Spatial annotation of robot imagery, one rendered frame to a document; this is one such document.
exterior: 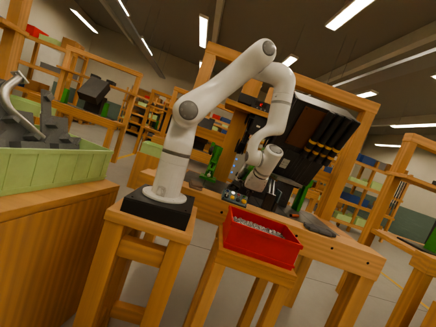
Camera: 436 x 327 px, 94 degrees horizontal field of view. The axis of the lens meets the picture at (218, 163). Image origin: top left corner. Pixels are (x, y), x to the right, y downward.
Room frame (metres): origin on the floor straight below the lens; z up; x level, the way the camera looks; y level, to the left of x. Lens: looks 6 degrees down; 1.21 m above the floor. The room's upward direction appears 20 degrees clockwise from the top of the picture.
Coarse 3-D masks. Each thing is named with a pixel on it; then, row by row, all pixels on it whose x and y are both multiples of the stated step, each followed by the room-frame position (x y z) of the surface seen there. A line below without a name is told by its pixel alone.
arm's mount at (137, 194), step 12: (132, 192) 0.77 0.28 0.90; (132, 204) 0.70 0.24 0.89; (144, 204) 0.71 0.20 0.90; (156, 204) 0.72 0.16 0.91; (168, 204) 0.75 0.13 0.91; (180, 204) 0.79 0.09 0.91; (192, 204) 0.84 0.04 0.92; (144, 216) 0.71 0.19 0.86; (156, 216) 0.71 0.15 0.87; (168, 216) 0.71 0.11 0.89; (180, 216) 0.72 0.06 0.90; (180, 228) 0.72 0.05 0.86
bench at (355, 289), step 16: (352, 240) 1.37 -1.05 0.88; (304, 256) 1.74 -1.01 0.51; (304, 272) 1.74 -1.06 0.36; (352, 288) 1.16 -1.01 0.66; (368, 288) 1.14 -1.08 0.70; (288, 304) 1.74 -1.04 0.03; (336, 304) 1.21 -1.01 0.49; (352, 304) 1.14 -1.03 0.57; (336, 320) 1.17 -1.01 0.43; (352, 320) 1.14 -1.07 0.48
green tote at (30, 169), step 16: (80, 144) 1.13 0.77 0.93; (96, 144) 1.11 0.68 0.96; (0, 160) 0.61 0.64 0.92; (16, 160) 0.65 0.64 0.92; (32, 160) 0.70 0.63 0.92; (48, 160) 0.76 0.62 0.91; (64, 160) 0.83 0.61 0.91; (80, 160) 0.91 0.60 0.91; (96, 160) 1.00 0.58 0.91; (0, 176) 0.62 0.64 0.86; (16, 176) 0.67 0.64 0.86; (32, 176) 0.71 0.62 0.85; (48, 176) 0.78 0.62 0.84; (64, 176) 0.85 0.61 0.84; (80, 176) 0.93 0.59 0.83; (96, 176) 1.03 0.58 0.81; (0, 192) 0.63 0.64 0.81; (16, 192) 0.68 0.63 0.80
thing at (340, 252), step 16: (144, 176) 1.11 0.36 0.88; (192, 192) 1.12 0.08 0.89; (208, 192) 1.19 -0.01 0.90; (208, 208) 1.12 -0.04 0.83; (224, 208) 1.12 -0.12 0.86; (240, 208) 1.12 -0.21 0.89; (256, 208) 1.22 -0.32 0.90; (288, 224) 1.13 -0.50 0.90; (304, 240) 1.13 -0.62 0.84; (320, 240) 1.13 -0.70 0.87; (336, 240) 1.15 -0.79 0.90; (320, 256) 1.13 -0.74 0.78; (336, 256) 1.13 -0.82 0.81; (352, 256) 1.14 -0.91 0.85; (368, 256) 1.14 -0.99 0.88; (352, 272) 1.14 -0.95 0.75; (368, 272) 1.14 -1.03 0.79
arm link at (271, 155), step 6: (270, 144) 0.94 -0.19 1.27; (264, 150) 0.93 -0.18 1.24; (270, 150) 0.90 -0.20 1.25; (276, 150) 0.91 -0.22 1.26; (264, 156) 0.91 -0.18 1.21; (270, 156) 0.89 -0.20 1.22; (276, 156) 0.89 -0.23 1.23; (264, 162) 0.91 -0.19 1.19; (270, 162) 0.91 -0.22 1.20; (276, 162) 0.91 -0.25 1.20; (258, 168) 0.95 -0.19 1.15; (264, 168) 0.93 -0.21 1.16; (270, 168) 0.93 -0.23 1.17; (264, 174) 0.95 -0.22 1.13; (270, 174) 0.97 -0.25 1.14
